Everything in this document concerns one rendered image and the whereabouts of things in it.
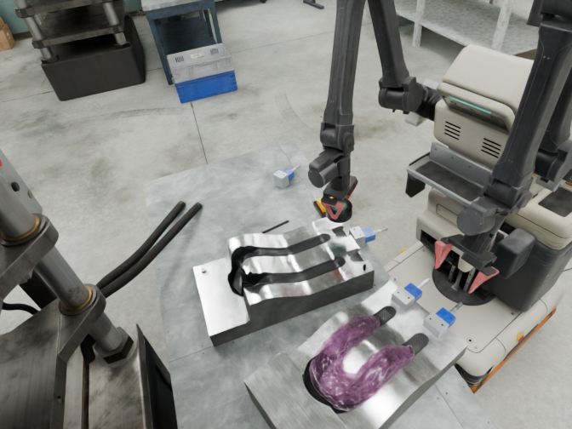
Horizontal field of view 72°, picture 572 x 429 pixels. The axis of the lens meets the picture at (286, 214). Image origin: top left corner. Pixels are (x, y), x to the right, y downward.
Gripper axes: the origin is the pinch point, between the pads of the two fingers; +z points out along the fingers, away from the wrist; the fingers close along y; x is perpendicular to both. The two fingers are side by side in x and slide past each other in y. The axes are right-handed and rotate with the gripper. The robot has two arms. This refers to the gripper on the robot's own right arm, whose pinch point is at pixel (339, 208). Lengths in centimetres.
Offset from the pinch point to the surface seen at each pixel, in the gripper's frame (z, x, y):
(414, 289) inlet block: 12.4, 27.1, 10.5
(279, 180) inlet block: 16.3, -34.5, -21.7
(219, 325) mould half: 14.1, -17.7, 43.1
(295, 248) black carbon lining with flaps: 12.0, -10.2, 10.9
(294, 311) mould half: 17.0, -1.9, 28.8
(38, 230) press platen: -29, -41, 58
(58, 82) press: 83, -379, -148
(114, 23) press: 38, -329, -204
